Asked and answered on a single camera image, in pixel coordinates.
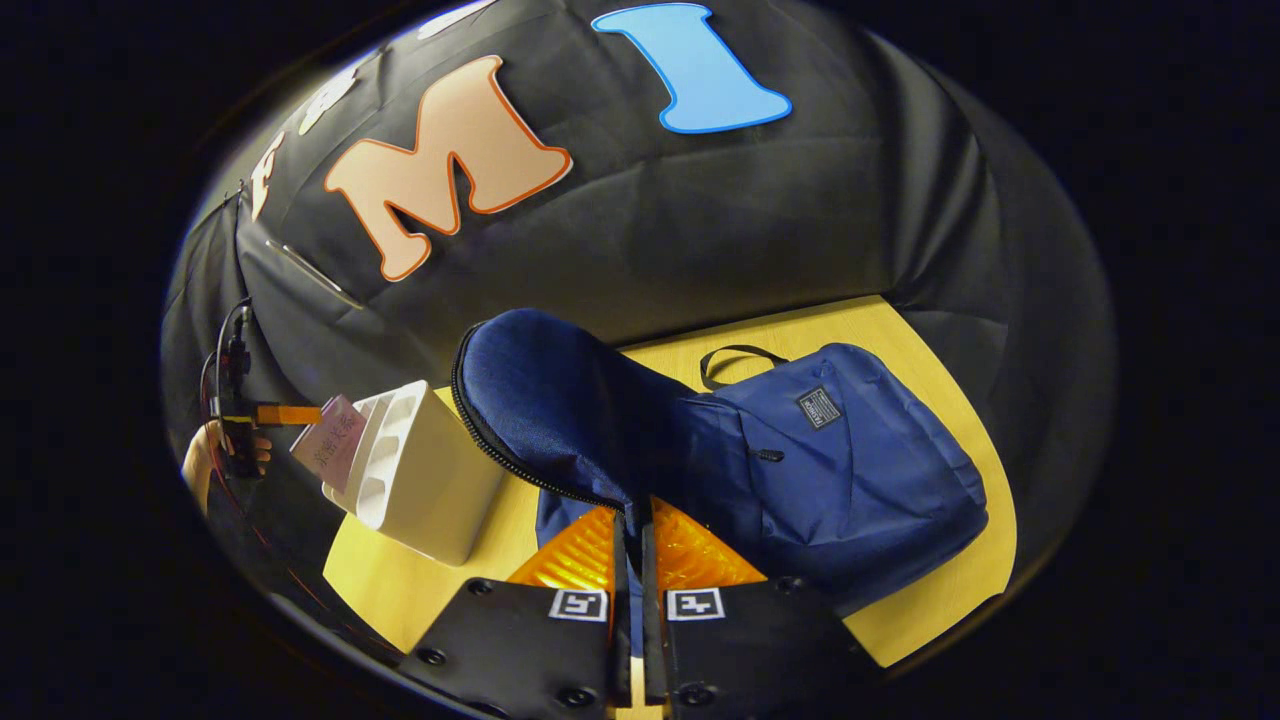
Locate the white bookshelf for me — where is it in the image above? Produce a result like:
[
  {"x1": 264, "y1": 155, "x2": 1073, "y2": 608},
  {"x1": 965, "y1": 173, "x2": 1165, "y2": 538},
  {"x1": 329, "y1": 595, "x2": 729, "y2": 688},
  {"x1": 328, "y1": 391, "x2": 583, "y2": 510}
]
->
[{"x1": 322, "y1": 380, "x2": 506, "y2": 568}]

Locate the pink book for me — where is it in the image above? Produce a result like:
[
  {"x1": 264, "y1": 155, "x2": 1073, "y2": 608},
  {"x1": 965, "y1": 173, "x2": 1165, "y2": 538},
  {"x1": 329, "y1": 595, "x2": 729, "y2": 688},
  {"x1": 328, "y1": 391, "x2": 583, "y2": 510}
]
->
[{"x1": 290, "y1": 394, "x2": 369, "y2": 496}]

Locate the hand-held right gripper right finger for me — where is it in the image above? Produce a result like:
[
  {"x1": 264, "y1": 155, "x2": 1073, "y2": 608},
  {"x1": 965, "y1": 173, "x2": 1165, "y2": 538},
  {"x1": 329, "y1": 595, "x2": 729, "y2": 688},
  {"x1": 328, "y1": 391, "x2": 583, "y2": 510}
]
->
[{"x1": 640, "y1": 497, "x2": 886, "y2": 720}]

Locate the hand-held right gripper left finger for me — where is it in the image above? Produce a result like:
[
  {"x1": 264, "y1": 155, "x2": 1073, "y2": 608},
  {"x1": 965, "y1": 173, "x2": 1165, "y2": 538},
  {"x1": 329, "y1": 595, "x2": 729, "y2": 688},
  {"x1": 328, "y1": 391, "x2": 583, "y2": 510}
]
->
[{"x1": 398, "y1": 505, "x2": 633, "y2": 720}]

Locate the blue schoolbag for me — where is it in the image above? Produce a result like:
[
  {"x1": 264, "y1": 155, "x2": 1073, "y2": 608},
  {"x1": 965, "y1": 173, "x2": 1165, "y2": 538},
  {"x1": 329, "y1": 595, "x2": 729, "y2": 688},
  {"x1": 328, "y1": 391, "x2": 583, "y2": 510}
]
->
[{"x1": 450, "y1": 308, "x2": 991, "y2": 661}]

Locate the black backdrop cloth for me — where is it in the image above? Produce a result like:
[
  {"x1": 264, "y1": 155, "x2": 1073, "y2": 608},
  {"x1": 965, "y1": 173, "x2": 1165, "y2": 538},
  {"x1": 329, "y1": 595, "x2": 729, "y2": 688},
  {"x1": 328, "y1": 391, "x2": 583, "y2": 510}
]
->
[{"x1": 160, "y1": 0, "x2": 1117, "y2": 626}]

